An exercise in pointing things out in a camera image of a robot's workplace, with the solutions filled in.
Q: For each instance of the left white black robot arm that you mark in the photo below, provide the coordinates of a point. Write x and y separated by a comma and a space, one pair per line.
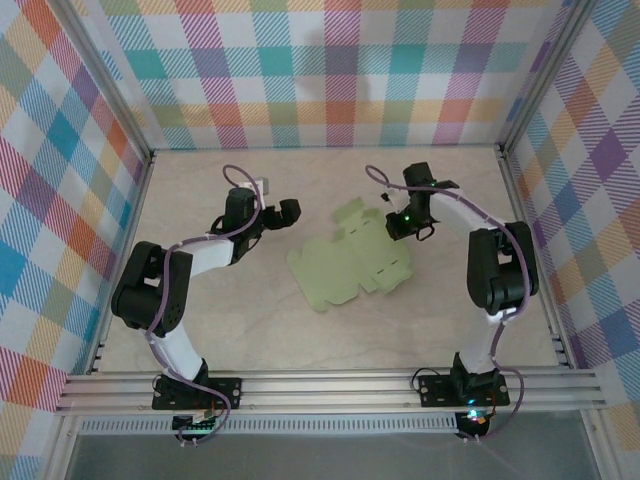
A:
150, 290

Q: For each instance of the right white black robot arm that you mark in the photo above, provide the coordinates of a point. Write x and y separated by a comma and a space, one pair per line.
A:
505, 270

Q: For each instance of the small black controller box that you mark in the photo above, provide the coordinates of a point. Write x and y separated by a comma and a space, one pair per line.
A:
472, 420

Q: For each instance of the green circuit board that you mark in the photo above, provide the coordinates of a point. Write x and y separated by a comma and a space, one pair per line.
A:
197, 425

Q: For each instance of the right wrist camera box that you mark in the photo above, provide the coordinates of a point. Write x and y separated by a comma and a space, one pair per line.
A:
395, 201

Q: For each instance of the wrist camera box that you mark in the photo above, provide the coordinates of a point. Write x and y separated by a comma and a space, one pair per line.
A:
261, 186
395, 201

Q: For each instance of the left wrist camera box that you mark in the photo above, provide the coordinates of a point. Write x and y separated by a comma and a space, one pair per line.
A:
261, 186

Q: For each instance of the aluminium table side rail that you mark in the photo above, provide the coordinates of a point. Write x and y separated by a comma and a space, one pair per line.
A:
545, 280
125, 240

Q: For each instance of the aluminium frame post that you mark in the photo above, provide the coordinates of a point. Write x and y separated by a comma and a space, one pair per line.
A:
105, 85
545, 75

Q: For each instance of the wide aluminium mounting rail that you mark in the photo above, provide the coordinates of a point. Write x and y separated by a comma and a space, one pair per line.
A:
325, 392

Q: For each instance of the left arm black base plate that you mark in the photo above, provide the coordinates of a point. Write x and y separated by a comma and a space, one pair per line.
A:
225, 392

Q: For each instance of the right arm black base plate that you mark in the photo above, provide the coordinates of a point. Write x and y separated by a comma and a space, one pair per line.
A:
435, 390

